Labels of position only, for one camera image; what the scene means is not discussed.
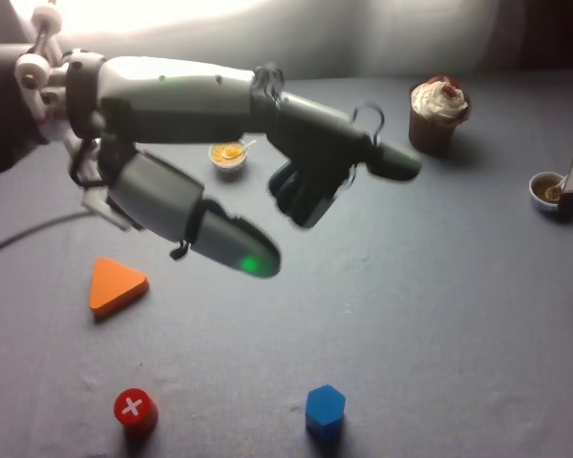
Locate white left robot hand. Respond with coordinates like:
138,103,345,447
66,50,424,281

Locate small bowl of yellow soup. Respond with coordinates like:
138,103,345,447
208,139,258,181

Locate white curtain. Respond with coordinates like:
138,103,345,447
9,0,573,83

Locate orange triangular block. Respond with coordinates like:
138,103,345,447
89,257,150,320

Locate toy cupcake with cream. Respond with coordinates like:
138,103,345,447
408,74,472,156

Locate grey tablecloth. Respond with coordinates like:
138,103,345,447
0,64,573,458

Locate red cylinder with white cross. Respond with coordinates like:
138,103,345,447
113,387,159,430

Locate blue hexagonal block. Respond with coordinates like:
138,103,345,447
305,384,348,434

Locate small bowl of green soup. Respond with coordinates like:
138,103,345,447
528,171,568,216

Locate black cable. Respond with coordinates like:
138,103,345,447
0,213,95,261

